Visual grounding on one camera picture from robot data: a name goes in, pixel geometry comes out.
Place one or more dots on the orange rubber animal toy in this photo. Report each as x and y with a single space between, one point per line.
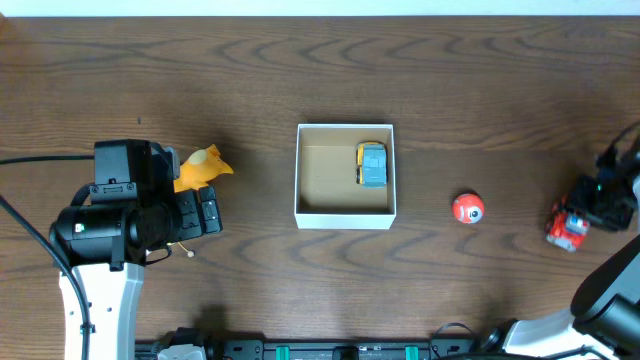
200 168

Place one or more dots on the yellow grey toy truck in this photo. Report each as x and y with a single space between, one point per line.
371 164

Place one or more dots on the red toy fire truck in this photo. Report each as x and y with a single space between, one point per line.
566 229

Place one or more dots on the cream pellet drum toy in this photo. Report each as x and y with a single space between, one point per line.
190 253

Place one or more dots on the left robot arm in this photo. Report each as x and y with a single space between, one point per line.
106 246

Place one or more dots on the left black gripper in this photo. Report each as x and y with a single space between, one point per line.
187 215

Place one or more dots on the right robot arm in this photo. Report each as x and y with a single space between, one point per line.
603 317

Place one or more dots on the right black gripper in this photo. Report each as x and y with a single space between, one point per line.
578 197

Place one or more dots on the red ball toy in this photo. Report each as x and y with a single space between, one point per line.
468 208

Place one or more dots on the black mounting rail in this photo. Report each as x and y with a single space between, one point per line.
190 343

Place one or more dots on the white cardboard box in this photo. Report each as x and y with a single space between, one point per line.
327 194

